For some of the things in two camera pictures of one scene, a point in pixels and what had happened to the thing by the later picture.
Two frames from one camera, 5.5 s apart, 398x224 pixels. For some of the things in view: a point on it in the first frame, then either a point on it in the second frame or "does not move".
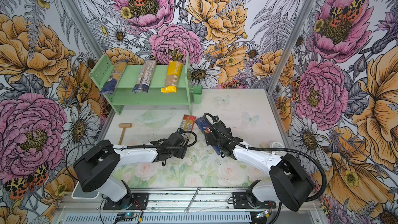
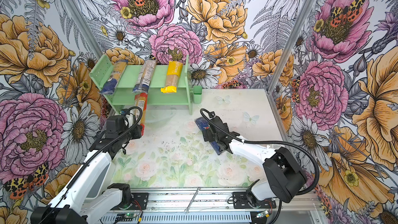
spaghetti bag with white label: x=144 y=76 does not move
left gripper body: x=179 y=152 -> x=135 y=135
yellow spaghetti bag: x=174 y=70 does not move
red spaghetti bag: x=187 y=122 -> x=141 y=100
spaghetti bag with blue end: x=111 y=82 does not move
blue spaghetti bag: x=202 y=124 does not move
